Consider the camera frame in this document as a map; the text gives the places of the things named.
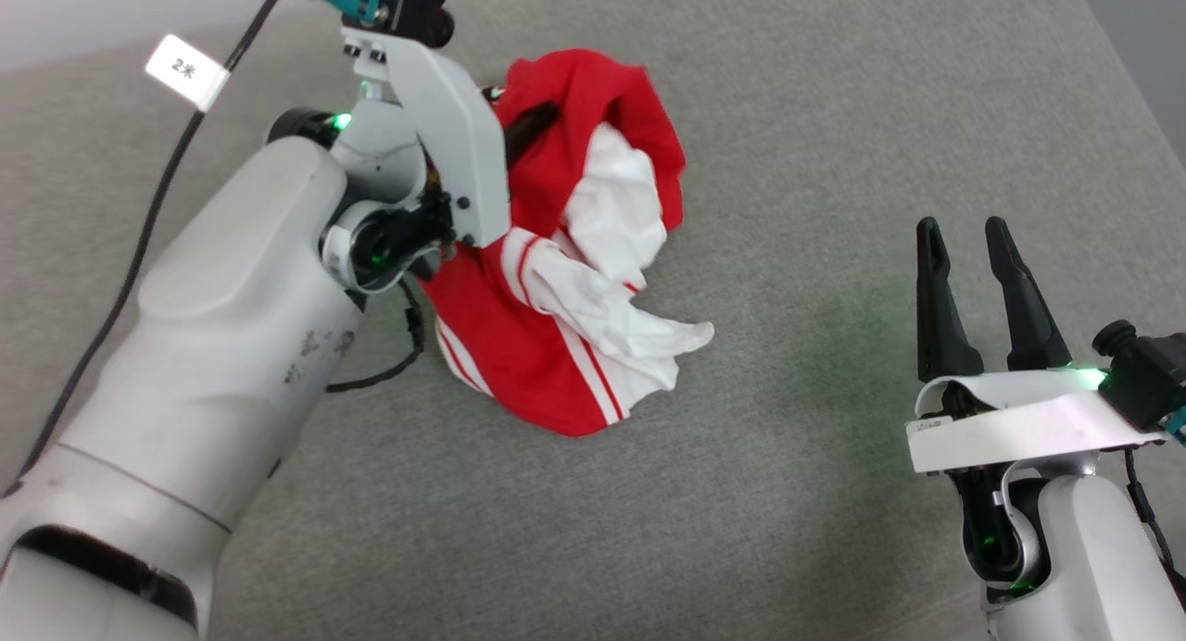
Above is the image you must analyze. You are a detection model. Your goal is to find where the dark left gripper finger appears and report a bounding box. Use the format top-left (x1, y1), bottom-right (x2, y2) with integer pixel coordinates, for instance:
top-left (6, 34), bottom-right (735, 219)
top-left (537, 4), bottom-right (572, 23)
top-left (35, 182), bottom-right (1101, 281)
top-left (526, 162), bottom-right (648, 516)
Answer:
top-left (504, 102), bottom-right (561, 172)

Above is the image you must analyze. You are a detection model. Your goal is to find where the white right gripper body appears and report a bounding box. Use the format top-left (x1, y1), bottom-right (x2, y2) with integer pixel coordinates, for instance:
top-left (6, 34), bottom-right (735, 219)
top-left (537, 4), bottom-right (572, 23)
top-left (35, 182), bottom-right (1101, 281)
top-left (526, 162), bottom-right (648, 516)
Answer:
top-left (905, 367), bottom-right (1169, 477)

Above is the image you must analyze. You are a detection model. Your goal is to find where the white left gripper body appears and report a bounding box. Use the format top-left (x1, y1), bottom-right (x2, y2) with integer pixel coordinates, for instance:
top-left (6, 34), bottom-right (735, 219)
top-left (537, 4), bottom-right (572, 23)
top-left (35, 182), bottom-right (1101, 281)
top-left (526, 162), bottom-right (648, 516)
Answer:
top-left (339, 27), bottom-right (513, 250)

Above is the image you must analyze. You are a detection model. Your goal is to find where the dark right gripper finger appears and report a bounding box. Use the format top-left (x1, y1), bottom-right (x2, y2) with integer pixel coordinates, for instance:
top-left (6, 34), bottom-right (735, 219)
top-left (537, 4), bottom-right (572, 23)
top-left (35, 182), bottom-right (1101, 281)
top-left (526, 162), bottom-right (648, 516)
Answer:
top-left (915, 216), bottom-right (986, 383)
top-left (983, 216), bottom-right (1075, 373)

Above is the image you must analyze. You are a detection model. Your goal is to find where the red and white garment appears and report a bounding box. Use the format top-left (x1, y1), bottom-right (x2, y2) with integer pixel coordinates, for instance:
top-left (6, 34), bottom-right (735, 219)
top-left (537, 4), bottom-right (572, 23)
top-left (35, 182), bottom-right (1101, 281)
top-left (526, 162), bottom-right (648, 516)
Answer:
top-left (416, 48), bottom-right (717, 439)

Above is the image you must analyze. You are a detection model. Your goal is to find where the grey fabric sofa surface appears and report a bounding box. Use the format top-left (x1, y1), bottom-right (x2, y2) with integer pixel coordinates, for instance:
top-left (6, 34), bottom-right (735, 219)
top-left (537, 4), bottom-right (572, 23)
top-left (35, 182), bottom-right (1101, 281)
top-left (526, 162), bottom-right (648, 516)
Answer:
top-left (0, 0), bottom-right (1186, 641)

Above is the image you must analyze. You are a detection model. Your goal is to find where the white cable label tag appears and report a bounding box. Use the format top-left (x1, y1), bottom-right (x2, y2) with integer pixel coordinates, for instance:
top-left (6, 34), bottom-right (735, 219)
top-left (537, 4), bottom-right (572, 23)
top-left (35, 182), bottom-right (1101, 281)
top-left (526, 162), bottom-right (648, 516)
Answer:
top-left (145, 33), bottom-right (231, 113)

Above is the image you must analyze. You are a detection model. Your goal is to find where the black left camera cable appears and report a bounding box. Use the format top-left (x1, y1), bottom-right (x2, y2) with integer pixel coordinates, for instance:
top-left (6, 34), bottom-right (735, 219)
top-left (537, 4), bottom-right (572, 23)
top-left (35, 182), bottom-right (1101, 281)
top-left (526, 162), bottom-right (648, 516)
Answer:
top-left (0, 0), bottom-right (311, 499)

